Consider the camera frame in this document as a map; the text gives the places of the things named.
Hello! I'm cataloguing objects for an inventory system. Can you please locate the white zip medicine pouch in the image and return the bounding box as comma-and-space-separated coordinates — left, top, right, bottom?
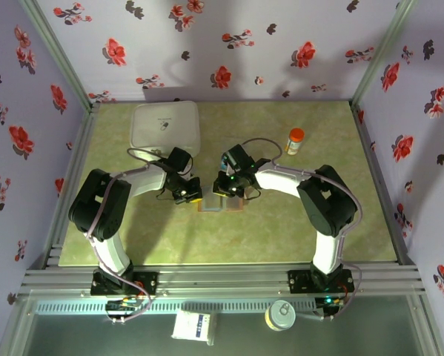
130, 100, 202, 163

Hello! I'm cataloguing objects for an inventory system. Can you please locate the orange cap pill bottle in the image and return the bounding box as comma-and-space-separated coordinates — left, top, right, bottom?
283, 128, 305, 156

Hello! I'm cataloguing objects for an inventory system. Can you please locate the small control circuit board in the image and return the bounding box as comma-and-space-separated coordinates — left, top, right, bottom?
105, 296, 140, 324
315, 294, 345, 320

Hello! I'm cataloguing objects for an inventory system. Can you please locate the white box with blue print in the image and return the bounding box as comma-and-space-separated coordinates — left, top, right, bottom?
170, 310, 217, 346

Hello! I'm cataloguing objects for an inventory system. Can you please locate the tin can with pull tab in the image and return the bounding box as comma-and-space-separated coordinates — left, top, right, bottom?
264, 299, 296, 332

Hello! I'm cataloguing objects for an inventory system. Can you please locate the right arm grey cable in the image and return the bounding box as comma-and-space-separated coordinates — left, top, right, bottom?
238, 137, 364, 320

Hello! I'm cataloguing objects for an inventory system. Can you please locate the aluminium wide rail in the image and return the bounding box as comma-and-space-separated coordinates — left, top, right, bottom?
19, 263, 427, 297

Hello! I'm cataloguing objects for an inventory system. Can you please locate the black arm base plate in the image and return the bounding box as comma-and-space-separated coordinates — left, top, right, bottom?
288, 269, 354, 294
90, 271, 159, 297

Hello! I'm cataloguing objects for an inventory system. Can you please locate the slotted grey cable duct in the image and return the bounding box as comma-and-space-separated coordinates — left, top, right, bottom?
35, 299, 319, 315

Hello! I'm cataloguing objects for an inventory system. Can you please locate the aluminium side rail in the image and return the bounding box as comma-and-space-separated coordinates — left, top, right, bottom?
349, 102, 418, 266
27, 102, 101, 268

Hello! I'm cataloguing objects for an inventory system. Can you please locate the aluminium corner post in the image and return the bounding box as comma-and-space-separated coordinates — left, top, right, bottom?
350, 0, 417, 105
19, 0, 96, 108

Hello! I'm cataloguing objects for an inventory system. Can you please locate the aluminium lower frame bar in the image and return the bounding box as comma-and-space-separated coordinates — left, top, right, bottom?
0, 294, 36, 356
416, 294, 444, 356

